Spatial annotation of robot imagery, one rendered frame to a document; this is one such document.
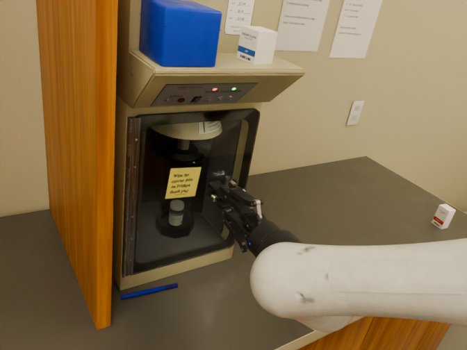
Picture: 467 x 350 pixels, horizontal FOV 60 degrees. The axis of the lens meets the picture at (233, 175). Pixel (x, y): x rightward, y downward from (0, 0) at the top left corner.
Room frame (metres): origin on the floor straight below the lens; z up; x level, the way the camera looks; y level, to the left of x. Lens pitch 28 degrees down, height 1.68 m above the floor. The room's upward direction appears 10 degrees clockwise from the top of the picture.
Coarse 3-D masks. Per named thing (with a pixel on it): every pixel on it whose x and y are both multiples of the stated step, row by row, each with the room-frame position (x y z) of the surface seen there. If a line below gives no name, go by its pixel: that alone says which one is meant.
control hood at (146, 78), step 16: (144, 64) 0.65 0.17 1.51; (224, 64) 0.73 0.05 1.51; (240, 64) 0.75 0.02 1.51; (272, 64) 0.80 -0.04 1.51; (288, 64) 0.83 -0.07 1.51; (128, 80) 0.70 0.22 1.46; (144, 80) 0.65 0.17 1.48; (160, 80) 0.64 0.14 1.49; (176, 80) 0.65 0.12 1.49; (192, 80) 0.67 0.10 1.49; (208, 80) 0.69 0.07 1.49; (224, 80) 0.71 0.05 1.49; (240, 80) 0.73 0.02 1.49; (256, 80) 0.76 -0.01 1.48; (272, 80) 0.78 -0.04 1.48; (288, 80) 0.81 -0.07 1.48; (128, 96) 0.70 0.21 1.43; (144, 96) 0.66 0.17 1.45; (256, 96) 0.83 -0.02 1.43; (272, 96) 0.85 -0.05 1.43
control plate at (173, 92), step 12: (168, 84) 0.66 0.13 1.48; (180, 84) 0.67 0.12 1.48; (192, 84) 0.69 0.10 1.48; (204, 84) 0.70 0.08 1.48; (216, 84) 0.71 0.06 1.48; (228, 84) 0.73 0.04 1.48; (240, 84) 0.75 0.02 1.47; (252, 84) 0.76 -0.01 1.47; (168, 96) 0.69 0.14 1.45; (180, 96) 0.71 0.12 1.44; (192, 96) 0.72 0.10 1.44; (204, 96) 0.74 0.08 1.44; (216, 96) 0.76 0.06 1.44; (228, 96) 0.78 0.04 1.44; (240, 96) 0.80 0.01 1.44
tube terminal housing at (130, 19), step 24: (120, 0) 0.75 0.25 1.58; (192, 0) 0.78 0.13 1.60; (216, 0) 0.81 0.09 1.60; (264, 0) 0.87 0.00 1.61; (120, 24) 0.74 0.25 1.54; (264, 24) 0.88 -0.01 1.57; (120, 48) 0.74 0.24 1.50; (120, 72) 0.74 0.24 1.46; (120, 96) 0.73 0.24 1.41; (120, 120) 0.73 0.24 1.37; (120, 144) 0.73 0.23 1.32; (120, 168) 0.73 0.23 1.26; (120, 192) 0.72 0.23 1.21; (120, 216) 0.72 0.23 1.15; (120, 240) 0.71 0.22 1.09; (120, 264) 0.71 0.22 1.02; (192, 264) 0.83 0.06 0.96; (120, 288) 0.71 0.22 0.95
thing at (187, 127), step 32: (160, 128) 0.74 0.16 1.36; (192, 128) 0.78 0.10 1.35; (224, 128) 0.83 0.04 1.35; (256, 128) 0.89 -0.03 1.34; (160, 160) 0.74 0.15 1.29; (192, 160) 0.79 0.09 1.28; (224, 160) 0.84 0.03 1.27; (160, 192) 0.75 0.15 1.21; (160, 224) 0.75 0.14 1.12; (192, 224) 0.80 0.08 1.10; (224, 224) 0.86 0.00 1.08; (160, 256) 0.76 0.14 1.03; (192, 256) 0.81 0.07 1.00
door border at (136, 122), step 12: (132, 120) 0.70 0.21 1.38; (132, 132) 0.70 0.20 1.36; (132, 144) 0.71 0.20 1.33; (132, 156) 0.71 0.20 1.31; (132, 168) 0.71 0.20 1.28; (132, 180) 0.71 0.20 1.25; (132, 192) 0.71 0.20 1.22; (132, 204) 0.71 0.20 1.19; (132, 216) 0.71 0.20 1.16; (132, 228) 0.71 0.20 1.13; (132, 240) 0.71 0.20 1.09; (132, 252) 0.71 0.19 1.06; (132, 264) 0.71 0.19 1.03
